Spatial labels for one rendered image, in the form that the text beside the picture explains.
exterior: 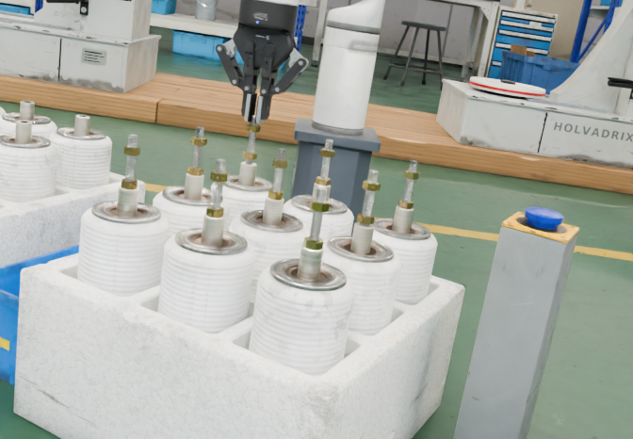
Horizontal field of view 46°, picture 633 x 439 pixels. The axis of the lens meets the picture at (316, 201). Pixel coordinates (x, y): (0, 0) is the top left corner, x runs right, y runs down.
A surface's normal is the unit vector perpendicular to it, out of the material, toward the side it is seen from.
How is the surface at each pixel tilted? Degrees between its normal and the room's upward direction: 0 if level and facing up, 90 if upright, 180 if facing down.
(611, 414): 0
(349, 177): 90
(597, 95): 90
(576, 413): 0
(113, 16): 90
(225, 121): 90
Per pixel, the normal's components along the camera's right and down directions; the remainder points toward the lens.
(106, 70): 0.00, 0.26
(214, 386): -0.48, 0.15
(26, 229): 0.89, 0.25
